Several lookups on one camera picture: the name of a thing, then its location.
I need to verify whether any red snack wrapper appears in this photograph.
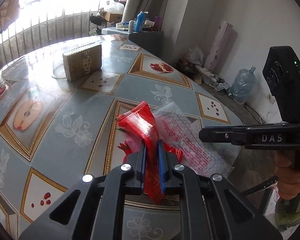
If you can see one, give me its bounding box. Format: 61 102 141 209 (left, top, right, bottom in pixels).
117 101 184 205

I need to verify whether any right hand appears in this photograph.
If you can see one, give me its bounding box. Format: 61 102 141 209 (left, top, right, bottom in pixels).
274 151 300 200

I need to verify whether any clear printed plastic wrapper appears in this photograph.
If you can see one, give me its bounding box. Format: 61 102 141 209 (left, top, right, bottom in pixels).
153 102 234 177

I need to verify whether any large water jug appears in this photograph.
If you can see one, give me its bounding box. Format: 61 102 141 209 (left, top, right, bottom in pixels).
230 66 256 105

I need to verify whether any pink rolled mat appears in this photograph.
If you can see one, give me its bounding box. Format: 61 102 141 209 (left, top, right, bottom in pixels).
204 21 233 72

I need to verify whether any grey cabinet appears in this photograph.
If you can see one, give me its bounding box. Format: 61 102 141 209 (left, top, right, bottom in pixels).
101 27 164 56

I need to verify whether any brown cardboard box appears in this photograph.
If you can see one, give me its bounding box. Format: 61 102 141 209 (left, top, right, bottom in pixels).
63 43 102 82

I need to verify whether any blue detergent bottle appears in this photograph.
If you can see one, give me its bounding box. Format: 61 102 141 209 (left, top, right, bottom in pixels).
134 11 146 33

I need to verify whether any cardboard box on balcony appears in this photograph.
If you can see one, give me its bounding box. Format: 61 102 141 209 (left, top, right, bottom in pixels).
102 12 123 23

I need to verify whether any metal balcony railing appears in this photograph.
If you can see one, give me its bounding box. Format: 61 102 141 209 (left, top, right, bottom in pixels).
0 0 109 69

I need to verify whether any beige puffer jacket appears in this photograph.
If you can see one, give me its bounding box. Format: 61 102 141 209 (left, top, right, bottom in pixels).
0 0 20 34

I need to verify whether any black camera module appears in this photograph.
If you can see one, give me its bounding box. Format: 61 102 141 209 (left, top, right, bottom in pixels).
262 46 300 124

